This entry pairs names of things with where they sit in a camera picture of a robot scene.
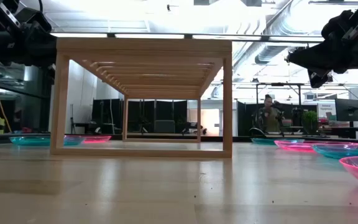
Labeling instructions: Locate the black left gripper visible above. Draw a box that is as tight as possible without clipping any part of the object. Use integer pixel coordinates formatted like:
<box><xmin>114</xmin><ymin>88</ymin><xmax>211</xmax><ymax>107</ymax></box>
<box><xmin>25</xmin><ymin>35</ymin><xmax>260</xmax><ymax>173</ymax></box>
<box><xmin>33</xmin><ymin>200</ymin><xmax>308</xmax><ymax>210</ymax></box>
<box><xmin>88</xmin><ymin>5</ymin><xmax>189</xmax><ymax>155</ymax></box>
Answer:
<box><xmin>0</xmin><ymin>0</ymin><xmax>57</xmax><ymax>67</ymax></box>

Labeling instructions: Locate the teal translucent plastic plate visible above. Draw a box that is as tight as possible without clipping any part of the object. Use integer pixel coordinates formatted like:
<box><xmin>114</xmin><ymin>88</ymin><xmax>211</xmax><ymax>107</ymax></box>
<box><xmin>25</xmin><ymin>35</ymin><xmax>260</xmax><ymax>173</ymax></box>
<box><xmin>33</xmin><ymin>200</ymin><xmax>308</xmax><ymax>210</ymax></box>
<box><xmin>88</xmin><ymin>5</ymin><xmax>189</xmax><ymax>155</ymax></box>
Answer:
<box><xmin>250</xmin><ymin>138</ymin><xmax>306</xmax><ymax>146</ymax></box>
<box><xmin>9</xmin><ymin>136</ymin><xmax>86</xmax><ymax>147</ymax></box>
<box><xmin>311</xmin><ymin>142</ymin><xmax>358</xmax><ymax>160</ymax></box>

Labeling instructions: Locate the slatted wooden shelf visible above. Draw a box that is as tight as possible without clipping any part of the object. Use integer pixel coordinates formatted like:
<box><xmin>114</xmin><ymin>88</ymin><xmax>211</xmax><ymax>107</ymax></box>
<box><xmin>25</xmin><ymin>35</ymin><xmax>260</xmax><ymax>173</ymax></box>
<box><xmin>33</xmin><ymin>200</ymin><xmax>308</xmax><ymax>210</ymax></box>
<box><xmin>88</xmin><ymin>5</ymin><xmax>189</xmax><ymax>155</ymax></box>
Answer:
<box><xmin>50</xmin><ymin>37</ymin><xmax>233</xmax><ymax>159</ymax></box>

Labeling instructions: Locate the white printed sign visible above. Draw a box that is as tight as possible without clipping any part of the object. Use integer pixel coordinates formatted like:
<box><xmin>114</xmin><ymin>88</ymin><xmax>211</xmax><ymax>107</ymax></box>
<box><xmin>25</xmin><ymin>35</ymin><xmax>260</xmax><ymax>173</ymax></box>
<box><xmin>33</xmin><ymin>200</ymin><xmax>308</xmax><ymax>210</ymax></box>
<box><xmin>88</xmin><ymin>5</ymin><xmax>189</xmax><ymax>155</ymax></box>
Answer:
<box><xmin>317</xmin><ymin>101</ymin><xmax>337</xmax><ymax>119</ymax></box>

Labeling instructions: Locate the black metal gantry stand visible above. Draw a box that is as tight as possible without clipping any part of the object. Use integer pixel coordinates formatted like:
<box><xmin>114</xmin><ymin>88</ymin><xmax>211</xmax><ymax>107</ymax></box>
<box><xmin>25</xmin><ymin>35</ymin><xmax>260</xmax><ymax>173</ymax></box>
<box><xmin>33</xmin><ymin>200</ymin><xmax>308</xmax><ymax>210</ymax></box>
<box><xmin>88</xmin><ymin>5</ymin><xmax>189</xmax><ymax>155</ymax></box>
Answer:
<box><xmin>255</xmin><ymin>82</ymin><xmax>305</xmax><ymax>135</ymax></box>

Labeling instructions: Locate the black computer monitor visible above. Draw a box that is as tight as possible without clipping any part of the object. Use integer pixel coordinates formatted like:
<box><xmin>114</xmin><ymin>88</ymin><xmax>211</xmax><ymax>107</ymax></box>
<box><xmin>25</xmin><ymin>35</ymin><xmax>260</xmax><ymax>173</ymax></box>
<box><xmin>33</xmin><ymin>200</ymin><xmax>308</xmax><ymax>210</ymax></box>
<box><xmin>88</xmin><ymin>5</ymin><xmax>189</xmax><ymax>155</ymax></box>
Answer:
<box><xmin>335</xmin><ymin>98</ymin><xmax>358</xmax><ymax>123</ymax></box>

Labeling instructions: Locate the green potted plant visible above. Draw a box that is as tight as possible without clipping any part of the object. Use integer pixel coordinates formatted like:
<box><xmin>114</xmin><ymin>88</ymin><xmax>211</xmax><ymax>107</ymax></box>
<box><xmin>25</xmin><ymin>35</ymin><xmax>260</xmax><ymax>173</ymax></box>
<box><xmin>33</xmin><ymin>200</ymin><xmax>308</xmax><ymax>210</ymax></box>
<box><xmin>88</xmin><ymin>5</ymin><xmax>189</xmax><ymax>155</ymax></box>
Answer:
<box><xmin>301</xmin><ymin>110</ymin><xmax>319</xmax><ymax>135</ymax></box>

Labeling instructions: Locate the dark office desk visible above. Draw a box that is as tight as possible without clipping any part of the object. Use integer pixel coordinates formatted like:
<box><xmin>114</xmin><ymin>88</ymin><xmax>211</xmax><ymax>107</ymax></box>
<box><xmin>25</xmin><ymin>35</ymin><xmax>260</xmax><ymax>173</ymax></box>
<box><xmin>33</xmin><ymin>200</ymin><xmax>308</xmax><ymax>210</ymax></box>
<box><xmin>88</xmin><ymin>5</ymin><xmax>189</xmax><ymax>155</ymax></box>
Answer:
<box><xmin>317</xmin><ymin>124</ymin><xmax>358</xmax><ymax>140</ymax></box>

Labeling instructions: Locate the person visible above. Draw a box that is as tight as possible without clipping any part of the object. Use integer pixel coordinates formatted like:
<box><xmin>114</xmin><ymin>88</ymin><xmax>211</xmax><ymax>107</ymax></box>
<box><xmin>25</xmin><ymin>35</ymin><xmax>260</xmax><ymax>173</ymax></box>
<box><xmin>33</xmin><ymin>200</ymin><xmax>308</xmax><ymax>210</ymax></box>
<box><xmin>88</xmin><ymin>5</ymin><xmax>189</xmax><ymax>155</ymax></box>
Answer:
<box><xmin>257</xmin><ymin>93</ymin><xmax>287</xmax><ymax>135</ymax></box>

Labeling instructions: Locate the black room divider panel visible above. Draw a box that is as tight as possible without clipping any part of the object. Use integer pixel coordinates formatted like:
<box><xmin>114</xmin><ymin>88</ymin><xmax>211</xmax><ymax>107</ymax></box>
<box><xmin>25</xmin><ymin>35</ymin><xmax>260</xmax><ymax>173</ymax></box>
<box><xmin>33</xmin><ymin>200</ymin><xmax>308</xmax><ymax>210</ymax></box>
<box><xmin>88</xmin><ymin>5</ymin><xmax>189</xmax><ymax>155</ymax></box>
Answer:
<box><xmin>91</xmin><ymin>98</ymin><xmax>124</xmax><ymax>135</ymax></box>
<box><xmin>236</xmin><ymin>100</ymin><xmax>319</xmax><ymax>137</ymax></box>
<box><xmin>127</xmin><ymin>99</ymin><xmax>188</xmax><ymax>134</ymax></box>

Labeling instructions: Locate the overhead LED light bar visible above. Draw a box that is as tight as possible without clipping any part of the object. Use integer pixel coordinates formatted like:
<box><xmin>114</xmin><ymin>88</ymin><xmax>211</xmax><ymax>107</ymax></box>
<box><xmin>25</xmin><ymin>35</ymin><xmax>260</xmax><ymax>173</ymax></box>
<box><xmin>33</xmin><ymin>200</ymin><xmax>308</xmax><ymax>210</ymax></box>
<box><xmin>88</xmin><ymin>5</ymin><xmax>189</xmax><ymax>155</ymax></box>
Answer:
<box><xmin>50</xmin><ymin>32</ymin><xmax>325</xmax><ymax>43</ymax></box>

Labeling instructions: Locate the grey storage box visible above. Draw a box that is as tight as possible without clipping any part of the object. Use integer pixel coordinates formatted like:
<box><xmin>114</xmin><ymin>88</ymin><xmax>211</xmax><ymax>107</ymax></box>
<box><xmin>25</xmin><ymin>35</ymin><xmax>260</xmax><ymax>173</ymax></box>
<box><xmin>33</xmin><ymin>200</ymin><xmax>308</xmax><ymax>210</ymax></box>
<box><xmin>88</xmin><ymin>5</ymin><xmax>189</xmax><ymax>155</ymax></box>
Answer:
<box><xmin>153</xmin><ymin>119</ymin><xmax>176</xmax><ymax>134</ymax></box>

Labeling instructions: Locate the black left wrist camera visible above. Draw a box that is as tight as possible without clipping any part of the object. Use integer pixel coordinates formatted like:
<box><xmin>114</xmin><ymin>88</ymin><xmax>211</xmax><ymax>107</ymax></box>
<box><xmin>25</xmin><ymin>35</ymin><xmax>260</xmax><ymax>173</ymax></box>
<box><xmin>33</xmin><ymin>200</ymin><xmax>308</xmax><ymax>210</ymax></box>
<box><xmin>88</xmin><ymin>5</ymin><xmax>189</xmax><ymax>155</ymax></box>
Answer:
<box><xmin>16</xmin><ymin>6</ymin><xmax>53</xmax><ymax>32</ymax></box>

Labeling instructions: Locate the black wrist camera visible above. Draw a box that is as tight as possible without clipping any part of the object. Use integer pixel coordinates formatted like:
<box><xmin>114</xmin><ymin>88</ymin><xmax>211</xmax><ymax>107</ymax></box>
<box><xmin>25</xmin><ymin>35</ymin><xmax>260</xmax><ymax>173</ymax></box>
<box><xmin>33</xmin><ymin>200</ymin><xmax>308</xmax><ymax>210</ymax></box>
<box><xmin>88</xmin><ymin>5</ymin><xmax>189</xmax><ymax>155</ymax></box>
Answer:
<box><xmin>321</xmin><ymin>9</ymin><xmax>354</xmax><ymax>42</ymax></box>
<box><xmin>16</xmin><ymin>6</ymin><xmax>53</xmax><ymax>32</ymax></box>

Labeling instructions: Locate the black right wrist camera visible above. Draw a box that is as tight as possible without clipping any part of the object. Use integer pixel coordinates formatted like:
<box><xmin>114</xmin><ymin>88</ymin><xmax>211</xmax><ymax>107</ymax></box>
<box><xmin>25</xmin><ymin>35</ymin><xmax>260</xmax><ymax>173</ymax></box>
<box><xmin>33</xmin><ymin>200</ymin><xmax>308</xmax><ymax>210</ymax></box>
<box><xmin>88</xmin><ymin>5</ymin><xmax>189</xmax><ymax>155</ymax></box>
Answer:
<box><xmin>321</xmin><ymin>9</ymin><xmax>354</xmax><ymax>42</ymax></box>

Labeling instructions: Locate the silver ventilation duct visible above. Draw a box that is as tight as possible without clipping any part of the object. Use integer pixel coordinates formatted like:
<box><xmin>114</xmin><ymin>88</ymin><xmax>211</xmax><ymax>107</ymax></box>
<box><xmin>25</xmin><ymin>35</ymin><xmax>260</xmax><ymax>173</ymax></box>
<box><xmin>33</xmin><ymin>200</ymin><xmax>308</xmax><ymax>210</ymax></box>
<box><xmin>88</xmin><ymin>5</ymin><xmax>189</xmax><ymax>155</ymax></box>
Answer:
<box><xmin>233</xmin><ymin>43</ymin><xmax>295</xmax><ymax>68</ymax></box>

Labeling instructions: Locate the black aluminium table frame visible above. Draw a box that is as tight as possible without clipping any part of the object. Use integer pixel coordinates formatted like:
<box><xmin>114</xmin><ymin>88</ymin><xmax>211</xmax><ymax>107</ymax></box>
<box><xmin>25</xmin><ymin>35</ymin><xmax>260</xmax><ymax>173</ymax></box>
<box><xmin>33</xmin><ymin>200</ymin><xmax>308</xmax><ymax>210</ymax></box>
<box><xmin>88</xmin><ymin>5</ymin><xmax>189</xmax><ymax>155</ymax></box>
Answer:
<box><xmin>0</xmin><ymin>133</ymin><xmax>358</xmax><ymax>151</ymax></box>

